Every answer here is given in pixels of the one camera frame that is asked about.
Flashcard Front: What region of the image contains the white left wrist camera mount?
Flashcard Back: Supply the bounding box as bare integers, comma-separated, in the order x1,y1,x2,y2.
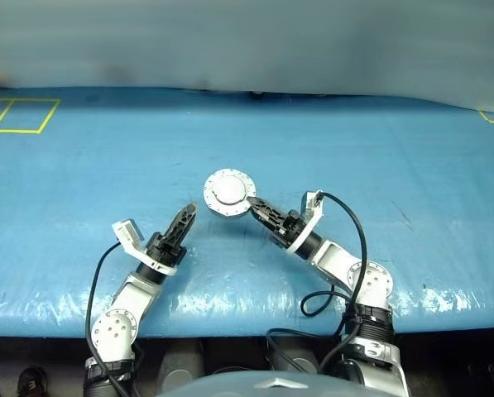
111,218,178,276

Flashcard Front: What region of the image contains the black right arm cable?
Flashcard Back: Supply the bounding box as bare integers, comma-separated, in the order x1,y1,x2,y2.
265,190,369,386

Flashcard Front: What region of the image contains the round hinged motor lid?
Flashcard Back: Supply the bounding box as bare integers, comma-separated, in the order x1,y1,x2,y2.
203,168,257,217

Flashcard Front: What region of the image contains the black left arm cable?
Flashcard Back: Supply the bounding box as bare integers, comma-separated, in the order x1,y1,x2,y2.
84,242,132,397

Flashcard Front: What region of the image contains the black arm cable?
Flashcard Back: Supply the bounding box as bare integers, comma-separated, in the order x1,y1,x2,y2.
84,242,132,397
265,190,369,386

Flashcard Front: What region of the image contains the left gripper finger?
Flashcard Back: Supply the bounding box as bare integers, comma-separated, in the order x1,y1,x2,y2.
163,201,194,245
180,201,199,247

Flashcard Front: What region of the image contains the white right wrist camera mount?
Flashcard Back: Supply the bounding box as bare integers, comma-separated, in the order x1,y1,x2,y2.
285,189,327,255

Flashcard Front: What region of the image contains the blue plastic table cover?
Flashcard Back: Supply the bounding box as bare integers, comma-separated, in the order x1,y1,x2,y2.
0,85,494,339

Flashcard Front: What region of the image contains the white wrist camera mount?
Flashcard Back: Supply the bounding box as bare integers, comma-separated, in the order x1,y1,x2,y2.
285,189,327,255
111,218,178,276

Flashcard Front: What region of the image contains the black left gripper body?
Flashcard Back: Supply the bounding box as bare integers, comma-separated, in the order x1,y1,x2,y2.
145,231,189,269

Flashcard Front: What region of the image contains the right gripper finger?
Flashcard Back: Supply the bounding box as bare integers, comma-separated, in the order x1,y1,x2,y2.
252,210,283,235
248,197,291,224

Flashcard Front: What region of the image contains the grey robot torso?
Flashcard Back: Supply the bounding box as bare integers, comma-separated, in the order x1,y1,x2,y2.
155,369,355,397

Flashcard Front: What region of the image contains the black shoe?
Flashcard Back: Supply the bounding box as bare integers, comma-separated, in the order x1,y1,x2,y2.
17,366,50,397

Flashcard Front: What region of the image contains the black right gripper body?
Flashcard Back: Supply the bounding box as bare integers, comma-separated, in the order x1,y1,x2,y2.
271,209,308,248

